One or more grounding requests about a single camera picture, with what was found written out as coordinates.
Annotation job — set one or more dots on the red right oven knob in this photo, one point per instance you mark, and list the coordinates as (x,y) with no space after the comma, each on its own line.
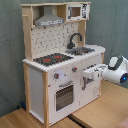
(74,69)

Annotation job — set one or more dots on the black toy faucet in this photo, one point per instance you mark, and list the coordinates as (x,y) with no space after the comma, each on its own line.
(72,40)

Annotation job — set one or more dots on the black toy stovetop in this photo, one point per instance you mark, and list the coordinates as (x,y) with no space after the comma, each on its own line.
(52,59)

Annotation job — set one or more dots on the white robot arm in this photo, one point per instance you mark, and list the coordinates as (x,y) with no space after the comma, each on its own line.
(116,71)

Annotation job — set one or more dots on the white cabinet door with window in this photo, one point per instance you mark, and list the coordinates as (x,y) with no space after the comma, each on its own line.
(90,89)

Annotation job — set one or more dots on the toy microwave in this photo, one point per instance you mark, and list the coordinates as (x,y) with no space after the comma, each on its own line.
(77,11)

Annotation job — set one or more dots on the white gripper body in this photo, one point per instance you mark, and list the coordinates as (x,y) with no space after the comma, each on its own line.
(95,72)

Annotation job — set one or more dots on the grey range hood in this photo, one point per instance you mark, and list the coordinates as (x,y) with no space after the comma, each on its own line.
(48,18)

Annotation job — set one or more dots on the wooden toy kitchen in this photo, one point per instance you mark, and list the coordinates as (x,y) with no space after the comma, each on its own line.
(46,40)

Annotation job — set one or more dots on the grey toy sink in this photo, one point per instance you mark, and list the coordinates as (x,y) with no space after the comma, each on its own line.
(79,51)

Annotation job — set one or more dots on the white oven door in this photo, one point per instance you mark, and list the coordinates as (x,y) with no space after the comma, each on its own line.
(63,99)

